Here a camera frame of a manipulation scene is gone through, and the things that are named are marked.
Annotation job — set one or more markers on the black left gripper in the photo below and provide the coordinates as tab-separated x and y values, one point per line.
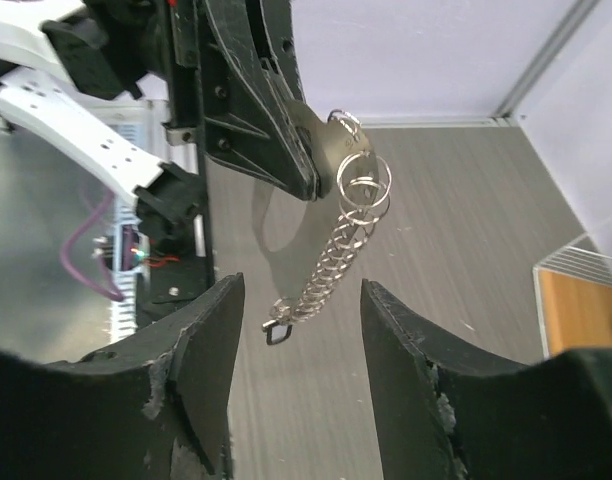
247	50

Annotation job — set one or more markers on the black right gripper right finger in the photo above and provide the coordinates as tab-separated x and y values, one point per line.
447	409

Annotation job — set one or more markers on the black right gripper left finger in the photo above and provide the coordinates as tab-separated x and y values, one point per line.
151	406

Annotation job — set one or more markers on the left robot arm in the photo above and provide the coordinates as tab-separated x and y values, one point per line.
48	46

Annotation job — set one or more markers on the slotted cable duct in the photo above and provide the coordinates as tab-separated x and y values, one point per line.
131	121

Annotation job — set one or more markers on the white wire shelf rack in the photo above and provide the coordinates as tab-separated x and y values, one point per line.
573	292

